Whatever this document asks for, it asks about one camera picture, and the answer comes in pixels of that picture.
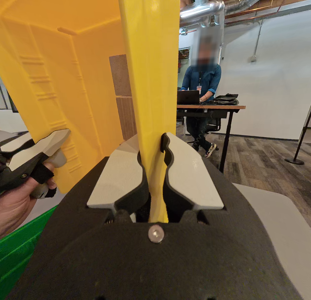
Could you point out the person's left hand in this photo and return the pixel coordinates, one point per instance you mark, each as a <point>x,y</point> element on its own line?
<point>14,212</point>

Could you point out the black sign stand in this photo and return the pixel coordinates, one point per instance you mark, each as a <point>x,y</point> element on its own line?
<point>294,162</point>

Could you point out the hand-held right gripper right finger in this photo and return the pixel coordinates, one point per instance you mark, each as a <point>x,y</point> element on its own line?
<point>192,180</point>

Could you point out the silver ventilation duct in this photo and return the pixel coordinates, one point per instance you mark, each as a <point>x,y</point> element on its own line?
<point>206,9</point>

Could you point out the green plastic box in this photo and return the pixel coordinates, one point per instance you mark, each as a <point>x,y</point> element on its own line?
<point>14,256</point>

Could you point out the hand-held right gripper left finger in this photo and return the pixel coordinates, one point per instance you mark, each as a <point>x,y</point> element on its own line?
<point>116,180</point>

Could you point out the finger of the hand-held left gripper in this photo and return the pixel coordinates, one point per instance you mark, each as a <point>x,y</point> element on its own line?
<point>12,140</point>
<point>48,139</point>

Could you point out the metal wall conduit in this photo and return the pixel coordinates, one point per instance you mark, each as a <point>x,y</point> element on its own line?
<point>254,59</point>

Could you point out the wooden desk with black legs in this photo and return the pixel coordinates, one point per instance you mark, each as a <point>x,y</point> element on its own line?
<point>218,107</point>

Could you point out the group of large plain wooden blocks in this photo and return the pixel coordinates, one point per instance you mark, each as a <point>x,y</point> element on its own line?
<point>120,74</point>

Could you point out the yellow plastic box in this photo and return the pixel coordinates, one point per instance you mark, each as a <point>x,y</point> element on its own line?
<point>73,74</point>

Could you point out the black laptop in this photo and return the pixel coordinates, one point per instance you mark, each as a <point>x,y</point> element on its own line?
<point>187,97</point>

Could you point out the black bag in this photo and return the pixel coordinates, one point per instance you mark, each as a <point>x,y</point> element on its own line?
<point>223,100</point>

